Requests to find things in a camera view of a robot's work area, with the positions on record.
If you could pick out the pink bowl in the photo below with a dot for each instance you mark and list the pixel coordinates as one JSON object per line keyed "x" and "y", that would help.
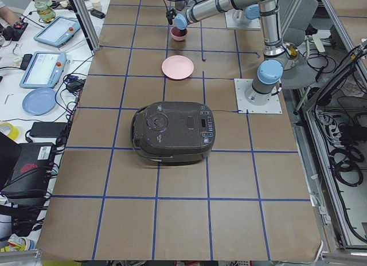
{"x": 180, "y": 38}

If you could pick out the red apple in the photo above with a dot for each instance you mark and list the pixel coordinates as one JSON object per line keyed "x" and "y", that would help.
{"x": 177, "y": 32}

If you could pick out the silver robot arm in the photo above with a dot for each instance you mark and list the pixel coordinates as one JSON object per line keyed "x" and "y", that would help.
{"x": 193, "y": 11}

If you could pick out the pink plate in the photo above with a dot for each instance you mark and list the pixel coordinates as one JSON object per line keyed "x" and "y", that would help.
{"x": 177, "y": 67}

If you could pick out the steel bowl with yellow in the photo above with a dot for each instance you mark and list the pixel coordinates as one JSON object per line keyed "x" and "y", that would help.
{"x": 292, "y": 54}

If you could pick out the blue plate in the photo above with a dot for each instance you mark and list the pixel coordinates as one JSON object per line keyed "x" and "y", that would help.
{"x": 39, "y": 101}

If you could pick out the dark grey rice cooker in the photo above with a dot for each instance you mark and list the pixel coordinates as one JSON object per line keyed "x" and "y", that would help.
{"x": 173, "y": 131}

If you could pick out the black power adapter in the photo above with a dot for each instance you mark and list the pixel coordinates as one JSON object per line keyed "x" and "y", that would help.
{"x": 45, "y": 130}

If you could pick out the blue teach pendant near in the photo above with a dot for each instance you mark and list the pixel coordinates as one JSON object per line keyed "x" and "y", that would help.
{"x": 44, "y": 70}

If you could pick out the blue teach pendant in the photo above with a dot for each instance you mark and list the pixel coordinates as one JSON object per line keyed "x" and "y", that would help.
{"x": 58, "y": 32}
{"x": 44, "y": 70}

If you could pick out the blue teach pendant far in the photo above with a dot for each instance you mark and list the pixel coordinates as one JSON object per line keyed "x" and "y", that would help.
{"x": 58, "y": 32}

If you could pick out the black computer box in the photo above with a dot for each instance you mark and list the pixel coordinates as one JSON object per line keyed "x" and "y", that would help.
{"x": 31, "y": 173}

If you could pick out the grey office chair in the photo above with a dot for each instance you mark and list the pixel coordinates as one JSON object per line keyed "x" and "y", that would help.
{"x": 300, "y": 75}

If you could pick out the yellow tape roll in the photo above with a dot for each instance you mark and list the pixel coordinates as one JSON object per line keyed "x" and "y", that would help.
{"x": 9, "y": 130}

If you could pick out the glass jar with lid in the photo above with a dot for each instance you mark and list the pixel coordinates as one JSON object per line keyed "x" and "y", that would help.
{"x": 44, "y": 10}

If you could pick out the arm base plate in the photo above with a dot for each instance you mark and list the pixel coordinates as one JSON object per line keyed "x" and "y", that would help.
{"x": 251, "y": 102}
{"x": 246, "y": 19}

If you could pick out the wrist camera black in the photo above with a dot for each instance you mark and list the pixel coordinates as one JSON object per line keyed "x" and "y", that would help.
{"x": 170, "y": 15}

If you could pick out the aluminium frame post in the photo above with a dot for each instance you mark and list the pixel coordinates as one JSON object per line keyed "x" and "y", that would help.
{"x": 86, "y": 24}

